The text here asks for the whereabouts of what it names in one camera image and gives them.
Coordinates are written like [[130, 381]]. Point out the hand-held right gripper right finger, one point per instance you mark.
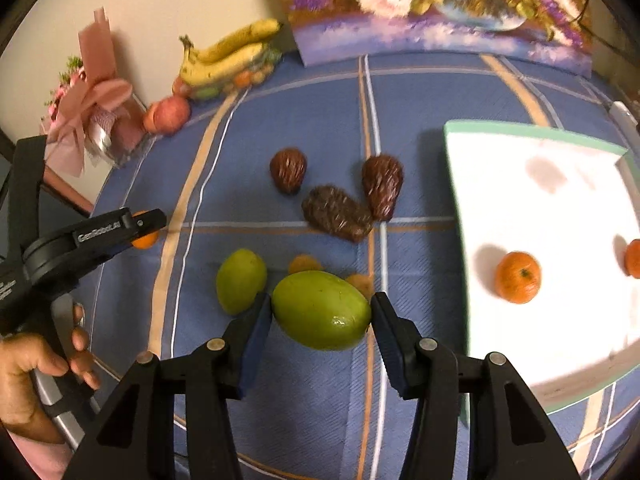
[[387, 350]]

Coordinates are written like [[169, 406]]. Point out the orange tangerine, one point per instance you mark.
[[145, 241], [633, 259], [518, 277]]

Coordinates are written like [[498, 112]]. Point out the white power strip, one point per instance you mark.
[[626, 115]]

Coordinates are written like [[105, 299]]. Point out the fruit bowl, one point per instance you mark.
[[235, 82]]

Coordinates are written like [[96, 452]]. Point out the small green mango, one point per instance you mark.
[[240, 280]]

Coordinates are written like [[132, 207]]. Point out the conical brown wrinkled fruit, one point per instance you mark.
[[382, 185]]

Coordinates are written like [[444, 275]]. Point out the white tray with green rim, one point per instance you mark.
[[550, 210]]

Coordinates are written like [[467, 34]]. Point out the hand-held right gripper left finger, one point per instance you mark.
[[255, 350]]

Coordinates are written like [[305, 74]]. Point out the large green mango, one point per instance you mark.
[[320, 310]]

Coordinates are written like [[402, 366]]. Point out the person's left hand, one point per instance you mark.
[[20, 360]]

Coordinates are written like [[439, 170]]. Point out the round brown wrinkled fruit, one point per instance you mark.
[[288, 170]]

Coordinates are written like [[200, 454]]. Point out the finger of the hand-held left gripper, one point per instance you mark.
[[145, 222]]

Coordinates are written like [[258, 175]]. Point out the blue plaid tablecloth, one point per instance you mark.
[[300, 110]]

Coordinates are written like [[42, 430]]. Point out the wide brown wrinkled fruit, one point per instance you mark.
[[337, 215]]

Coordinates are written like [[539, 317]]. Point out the flower painting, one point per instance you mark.
[[425, 5]]

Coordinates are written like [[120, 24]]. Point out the yellow banana bunch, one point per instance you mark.
[[225, 57]]

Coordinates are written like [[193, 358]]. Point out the red apple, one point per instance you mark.
[[167, 115]]

